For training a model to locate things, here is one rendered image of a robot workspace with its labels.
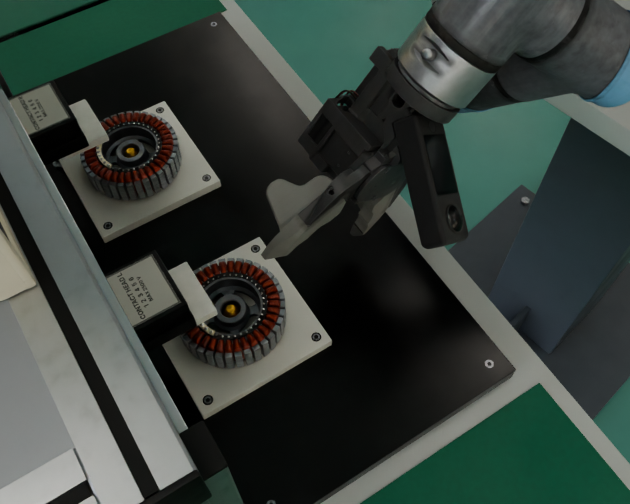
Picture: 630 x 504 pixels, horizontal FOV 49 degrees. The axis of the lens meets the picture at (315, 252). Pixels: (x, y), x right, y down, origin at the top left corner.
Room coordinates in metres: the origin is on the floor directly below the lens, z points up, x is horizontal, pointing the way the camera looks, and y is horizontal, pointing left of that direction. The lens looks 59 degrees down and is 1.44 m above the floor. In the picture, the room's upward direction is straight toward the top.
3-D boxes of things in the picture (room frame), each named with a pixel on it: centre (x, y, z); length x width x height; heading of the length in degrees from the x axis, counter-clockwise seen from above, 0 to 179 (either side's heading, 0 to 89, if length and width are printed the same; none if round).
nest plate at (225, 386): (0.32, 0.09, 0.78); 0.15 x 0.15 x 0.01; 32
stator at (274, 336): (0.32, 0.09, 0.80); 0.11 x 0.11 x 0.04
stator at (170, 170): (0.52, 0.22, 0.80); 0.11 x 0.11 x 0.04
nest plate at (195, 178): (0.52, 0.22, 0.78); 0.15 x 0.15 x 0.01; 32
